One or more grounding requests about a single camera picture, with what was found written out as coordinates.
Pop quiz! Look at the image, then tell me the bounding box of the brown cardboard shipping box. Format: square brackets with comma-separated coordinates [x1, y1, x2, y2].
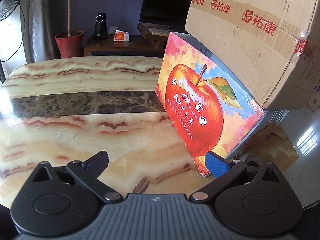
[185, 0, 319, 110]

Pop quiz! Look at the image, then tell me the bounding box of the apple printed cardboard box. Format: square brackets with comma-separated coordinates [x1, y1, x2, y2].
[156, 32, 287, 177]

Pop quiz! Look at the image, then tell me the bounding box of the potted green tree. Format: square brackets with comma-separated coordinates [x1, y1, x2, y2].
[49, 0, 93, 58]

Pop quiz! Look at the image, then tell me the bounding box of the black speaker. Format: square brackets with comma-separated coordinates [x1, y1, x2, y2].
[94, 12, 107, 40]

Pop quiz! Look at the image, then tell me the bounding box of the small orange white carton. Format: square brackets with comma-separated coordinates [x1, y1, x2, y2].
[114, 30, 130, 42]

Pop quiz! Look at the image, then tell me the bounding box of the dark wooden tv cabinet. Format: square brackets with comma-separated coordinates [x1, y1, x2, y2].
[84, 23, 185, 58]

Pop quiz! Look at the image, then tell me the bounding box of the grey curtain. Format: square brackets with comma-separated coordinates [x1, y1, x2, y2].
[21, 0, 56, 63]

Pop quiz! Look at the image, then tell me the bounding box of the black television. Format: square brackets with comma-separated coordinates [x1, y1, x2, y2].
[139, 0, 191, 30]

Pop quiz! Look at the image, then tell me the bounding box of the black standing fan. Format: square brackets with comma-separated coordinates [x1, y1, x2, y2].
[1, 0, 25, 83]

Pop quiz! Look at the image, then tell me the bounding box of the white wall socket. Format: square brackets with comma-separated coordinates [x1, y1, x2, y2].
[108, 26, 118, 35]

